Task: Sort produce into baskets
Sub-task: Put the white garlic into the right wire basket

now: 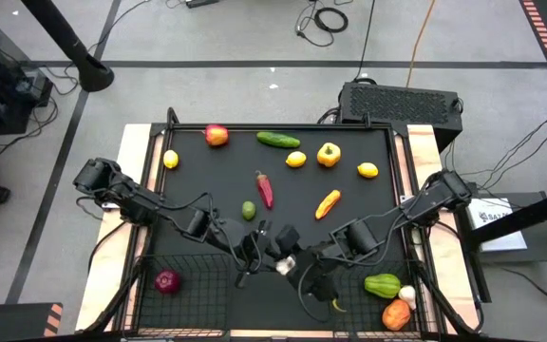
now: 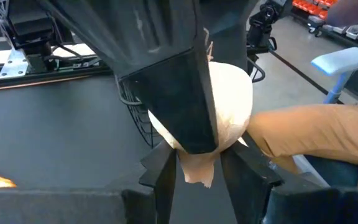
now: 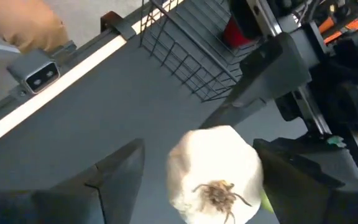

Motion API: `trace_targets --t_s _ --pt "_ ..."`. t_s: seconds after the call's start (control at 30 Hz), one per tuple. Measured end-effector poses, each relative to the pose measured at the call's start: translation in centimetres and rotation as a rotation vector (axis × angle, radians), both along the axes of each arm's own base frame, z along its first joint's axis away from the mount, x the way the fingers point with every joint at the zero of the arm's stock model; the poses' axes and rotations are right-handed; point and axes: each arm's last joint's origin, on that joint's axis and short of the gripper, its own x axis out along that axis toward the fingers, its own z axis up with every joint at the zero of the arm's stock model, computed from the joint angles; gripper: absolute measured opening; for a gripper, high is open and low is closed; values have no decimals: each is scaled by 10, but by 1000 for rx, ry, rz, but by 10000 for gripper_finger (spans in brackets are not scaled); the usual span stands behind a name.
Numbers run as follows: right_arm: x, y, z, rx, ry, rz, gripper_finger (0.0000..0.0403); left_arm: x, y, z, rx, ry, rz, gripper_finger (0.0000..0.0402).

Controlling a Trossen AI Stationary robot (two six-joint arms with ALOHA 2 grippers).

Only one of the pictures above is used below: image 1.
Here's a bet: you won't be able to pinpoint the green ribbed chayote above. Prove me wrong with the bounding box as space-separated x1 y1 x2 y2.
364 273 402 299

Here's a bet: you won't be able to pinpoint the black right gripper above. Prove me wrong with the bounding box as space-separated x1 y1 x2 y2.
275 224 341 301

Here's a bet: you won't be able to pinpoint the white printed box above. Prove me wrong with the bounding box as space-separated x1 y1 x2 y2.
466 197 529 253

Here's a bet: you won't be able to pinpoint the black equipment cases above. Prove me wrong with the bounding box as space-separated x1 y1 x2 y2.
0 26 55 137

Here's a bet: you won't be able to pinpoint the coiled black cable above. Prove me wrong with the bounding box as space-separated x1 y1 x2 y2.
294 0 350 48

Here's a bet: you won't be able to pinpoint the dark grey side table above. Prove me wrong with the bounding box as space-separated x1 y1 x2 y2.
456 189 547 265

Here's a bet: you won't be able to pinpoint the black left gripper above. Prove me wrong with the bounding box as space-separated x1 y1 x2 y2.
228 220 282 289

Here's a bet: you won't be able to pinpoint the dark purple-red round produce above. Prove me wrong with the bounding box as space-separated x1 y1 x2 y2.
154 269 182 295

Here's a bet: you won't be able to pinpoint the green cucumber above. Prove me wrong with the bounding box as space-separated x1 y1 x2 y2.
255 131 302 149

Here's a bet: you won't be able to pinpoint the orange-red oval produce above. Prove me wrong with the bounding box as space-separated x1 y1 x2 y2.
381 298 412 332

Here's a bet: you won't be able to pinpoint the black hanging cable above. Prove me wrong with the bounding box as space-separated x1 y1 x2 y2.
352 0 377 82

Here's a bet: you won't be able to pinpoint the yellow bell pepper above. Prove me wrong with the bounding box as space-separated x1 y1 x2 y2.
316 142 342 168

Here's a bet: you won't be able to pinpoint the black diagonal beam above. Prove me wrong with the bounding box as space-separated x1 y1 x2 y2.
465 182 547 248

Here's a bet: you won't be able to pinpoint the black wire basket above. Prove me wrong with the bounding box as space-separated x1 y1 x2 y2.
136 253 231 333
329 258 421 333

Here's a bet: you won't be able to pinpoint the red yellow apple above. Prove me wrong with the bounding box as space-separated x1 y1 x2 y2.
204 123 230 147

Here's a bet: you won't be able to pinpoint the white garlic bulb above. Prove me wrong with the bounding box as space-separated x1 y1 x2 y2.
275 255 297 276
397 284 418 311

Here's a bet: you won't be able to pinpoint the orange yellow long pepper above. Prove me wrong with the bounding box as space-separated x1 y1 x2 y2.
314 189 343 220

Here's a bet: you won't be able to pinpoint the red chili pepper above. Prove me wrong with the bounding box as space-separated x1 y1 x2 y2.
255 169 275 211

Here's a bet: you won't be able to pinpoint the black stand pole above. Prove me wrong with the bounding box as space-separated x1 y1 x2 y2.
19 0 116 94

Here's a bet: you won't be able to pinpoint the yellow lemon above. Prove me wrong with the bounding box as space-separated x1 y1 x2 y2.
162 149 180 170
356 161 380 180
285 150 308 169

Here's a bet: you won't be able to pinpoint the yellow hanging cable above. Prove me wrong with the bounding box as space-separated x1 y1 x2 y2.
405 0 438 88

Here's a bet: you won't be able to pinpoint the black computer case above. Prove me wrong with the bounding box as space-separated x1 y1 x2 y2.
338 81 464 152

